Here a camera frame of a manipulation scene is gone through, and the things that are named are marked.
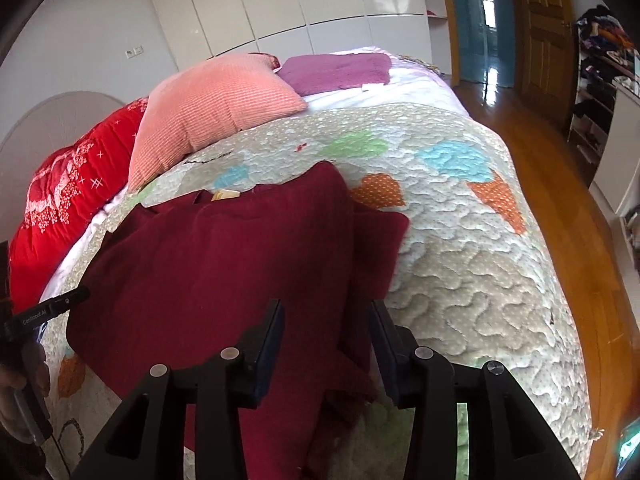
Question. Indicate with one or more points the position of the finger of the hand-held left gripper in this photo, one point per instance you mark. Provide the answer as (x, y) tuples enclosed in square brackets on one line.
[(45, 310)]

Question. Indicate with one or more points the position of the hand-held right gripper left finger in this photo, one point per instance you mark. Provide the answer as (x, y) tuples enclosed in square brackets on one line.
[(267, 355)]

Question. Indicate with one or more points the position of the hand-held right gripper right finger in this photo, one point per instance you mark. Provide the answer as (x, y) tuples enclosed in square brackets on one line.
[(385, 350)]

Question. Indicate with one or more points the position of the dark red sweater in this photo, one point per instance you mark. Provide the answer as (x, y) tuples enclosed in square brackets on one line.
[(210, 270)]

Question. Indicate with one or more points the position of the rack with clothes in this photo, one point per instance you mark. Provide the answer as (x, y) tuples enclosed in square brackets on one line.
[(600, 75)]

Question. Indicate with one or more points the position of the person's left hand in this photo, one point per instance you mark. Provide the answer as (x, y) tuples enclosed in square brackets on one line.
[(37, 370)]

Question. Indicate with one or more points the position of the red printed quilt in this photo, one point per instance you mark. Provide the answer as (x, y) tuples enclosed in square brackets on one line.
[(65, 200)]

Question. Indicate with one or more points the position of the quilted patchwork bedspread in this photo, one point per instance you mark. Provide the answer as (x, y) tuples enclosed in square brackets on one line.
[(475, 270)]

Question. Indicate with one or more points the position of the beige headboard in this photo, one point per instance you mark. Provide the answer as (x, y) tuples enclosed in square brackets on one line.
[(45, 130)]

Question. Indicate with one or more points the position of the pink checked pillow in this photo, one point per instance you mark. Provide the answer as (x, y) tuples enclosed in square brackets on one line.
[(215, 105)]

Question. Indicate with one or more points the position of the holographic shiny box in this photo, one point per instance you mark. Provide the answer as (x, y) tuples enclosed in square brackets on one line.
[(631, 447)]

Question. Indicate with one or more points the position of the pale pink bed sheet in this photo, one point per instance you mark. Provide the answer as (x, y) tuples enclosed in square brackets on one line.
[(420, 85)]

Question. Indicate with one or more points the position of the purple fleece blanket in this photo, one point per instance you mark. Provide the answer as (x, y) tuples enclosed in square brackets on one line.
[(340, 72)]

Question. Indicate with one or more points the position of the white shelf unit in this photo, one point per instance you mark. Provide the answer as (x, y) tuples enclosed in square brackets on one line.
[(622, 160)]

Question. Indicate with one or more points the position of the white corner shelf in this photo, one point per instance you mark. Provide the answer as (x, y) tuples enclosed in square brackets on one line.
[(437, 40)]

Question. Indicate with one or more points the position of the blue curtain doorway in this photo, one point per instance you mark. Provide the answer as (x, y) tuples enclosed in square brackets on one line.
[(470, 35)]

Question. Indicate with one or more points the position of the wooden door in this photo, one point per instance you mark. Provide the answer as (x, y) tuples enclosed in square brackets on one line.
[(542, 40)]

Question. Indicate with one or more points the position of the white glossy wardrobe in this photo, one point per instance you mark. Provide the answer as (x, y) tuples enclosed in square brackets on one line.
[(280, 0)]

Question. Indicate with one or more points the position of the white wall socket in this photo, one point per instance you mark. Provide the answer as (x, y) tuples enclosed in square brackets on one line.
[(134, 51)]

